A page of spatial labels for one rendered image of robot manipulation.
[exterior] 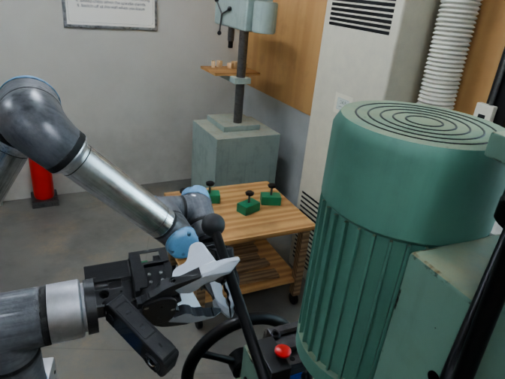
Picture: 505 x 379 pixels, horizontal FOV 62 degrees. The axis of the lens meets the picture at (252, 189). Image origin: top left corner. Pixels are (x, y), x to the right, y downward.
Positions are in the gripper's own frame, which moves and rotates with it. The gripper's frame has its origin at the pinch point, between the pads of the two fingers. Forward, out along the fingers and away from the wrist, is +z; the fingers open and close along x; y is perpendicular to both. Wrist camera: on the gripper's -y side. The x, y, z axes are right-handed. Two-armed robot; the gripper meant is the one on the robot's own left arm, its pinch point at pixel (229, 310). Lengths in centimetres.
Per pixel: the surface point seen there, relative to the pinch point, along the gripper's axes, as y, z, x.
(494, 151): -77, 14, 4
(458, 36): -22, -80, -113
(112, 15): 97, -247, -8
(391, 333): -61, 22, 6
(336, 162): -66, 6, 8
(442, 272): -69, 20, 6
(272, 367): -21.0, 16.9, 2.5
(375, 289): -60, 18, 6
